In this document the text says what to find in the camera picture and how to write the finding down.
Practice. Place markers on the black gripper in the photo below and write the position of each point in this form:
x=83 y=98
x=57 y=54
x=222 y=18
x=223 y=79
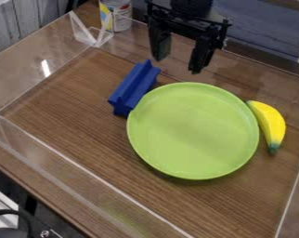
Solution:
x=190 y=18

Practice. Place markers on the yellow toy banana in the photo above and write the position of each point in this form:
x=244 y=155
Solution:
x=271 y=122

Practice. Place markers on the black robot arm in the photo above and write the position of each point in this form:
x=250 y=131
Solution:
x=192 y=19

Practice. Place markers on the green round plate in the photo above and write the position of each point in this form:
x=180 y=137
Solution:
x=194 y=131

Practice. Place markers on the blue plastic block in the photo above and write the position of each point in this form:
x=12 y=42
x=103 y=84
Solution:
x=133 y=87

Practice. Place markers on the white paper cup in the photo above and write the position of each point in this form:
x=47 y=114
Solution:
x=116 y=14

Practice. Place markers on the clear acrylic enclosure wall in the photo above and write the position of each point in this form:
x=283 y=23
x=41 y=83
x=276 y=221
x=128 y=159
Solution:
x=88 y=200

